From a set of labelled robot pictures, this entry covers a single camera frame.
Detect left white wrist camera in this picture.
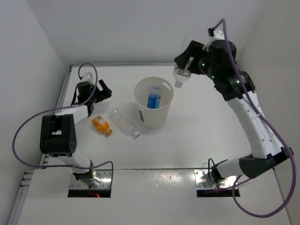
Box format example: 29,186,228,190
81,72,93,83

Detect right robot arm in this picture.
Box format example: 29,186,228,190
174,40,289,182

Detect aluminium frame rail right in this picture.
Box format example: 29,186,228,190
232,64,241,76

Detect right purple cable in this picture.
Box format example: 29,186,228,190
214,18,296,216

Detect aluminium frame rail back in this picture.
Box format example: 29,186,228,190
71,62,235,68

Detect white round plastic bin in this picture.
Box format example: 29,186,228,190
134,77,173,129

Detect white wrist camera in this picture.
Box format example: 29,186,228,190
81,72,93,83
202,28,225,52

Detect metal base plate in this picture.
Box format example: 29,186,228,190
194,169,236,190
69,170,113,190

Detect purple cable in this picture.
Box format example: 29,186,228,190
12,62,114,169
214,18,296,216

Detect clear bottle white cap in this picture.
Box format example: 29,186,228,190
172,35,195,89

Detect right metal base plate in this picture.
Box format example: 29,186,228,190
194,169,236,190

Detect blue label plastic bottle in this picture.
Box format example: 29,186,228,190
147,86,162,109

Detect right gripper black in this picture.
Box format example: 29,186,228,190
175,40,218,81

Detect aluminium frame rail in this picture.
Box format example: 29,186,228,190
232,64,241,76
71,62,235,68
7,66,73,225

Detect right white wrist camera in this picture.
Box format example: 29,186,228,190
202,28,225,52

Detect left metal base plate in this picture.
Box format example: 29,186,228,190
69,170,113,190

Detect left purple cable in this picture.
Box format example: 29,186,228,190
12,62,114,169

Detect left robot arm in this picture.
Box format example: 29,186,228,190
40,79,112,188

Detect aluminium frame rail left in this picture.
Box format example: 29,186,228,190
7,66,73,225

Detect orange juice bottle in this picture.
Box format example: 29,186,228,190
91,115,113,137

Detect clear bottle blue-white cap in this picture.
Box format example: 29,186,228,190
109,108,140,139

